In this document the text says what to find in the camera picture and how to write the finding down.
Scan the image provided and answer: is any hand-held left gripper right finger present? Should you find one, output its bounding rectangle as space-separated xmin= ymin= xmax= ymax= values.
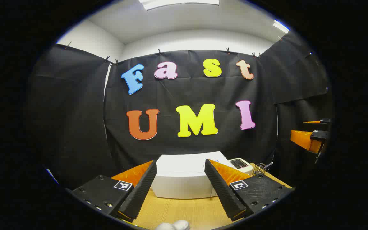
xmin=204 ymin=158 xmax=295 ymax=222

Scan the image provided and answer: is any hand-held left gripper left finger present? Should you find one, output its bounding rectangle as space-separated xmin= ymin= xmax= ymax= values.
xmin=71 ymin=160 xmax=157 ymax=222

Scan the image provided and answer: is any white microwave oven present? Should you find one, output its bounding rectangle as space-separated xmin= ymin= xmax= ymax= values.
xmin=151 ymin=151 xmax=235 ymax=199

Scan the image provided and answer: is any white toaster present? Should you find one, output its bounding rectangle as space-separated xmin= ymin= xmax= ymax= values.
xmin=229 ymin=158 xmax=254 ymax=176

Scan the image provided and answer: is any ceiling light panel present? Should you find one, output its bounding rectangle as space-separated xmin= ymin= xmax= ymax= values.
xmin=273 ymin=20 xmax=290 ymax=34
xmin=139 ymin=0 xmax=220 ymax=11

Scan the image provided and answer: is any wire basket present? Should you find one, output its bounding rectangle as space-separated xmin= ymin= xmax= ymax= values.
xmin=253 ymin=163 xmax=267 ymax=176

